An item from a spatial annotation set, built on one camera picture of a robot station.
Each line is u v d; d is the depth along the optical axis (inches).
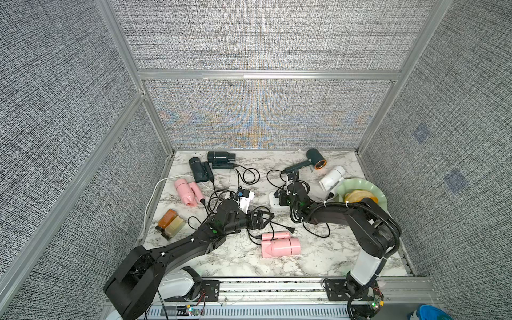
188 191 37.5
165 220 34.7
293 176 32.1
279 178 41.8
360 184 39.3
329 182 39.4
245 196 28.8
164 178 42.7
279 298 28.8
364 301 28.1
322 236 34.4
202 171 41.7
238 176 37.2
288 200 32.9
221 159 43.5
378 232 19.0
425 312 24.3
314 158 43.5
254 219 27.6
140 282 16.1
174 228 33.7
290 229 34.6
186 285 23.9
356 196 36.0
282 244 31.2
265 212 28.4
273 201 37.4
